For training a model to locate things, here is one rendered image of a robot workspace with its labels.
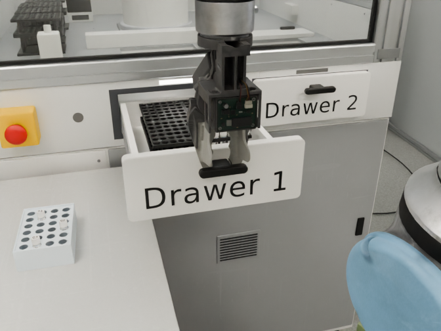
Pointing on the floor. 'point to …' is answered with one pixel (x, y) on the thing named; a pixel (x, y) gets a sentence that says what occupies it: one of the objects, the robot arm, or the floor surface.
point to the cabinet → (262, 236)
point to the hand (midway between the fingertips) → (220, 165)
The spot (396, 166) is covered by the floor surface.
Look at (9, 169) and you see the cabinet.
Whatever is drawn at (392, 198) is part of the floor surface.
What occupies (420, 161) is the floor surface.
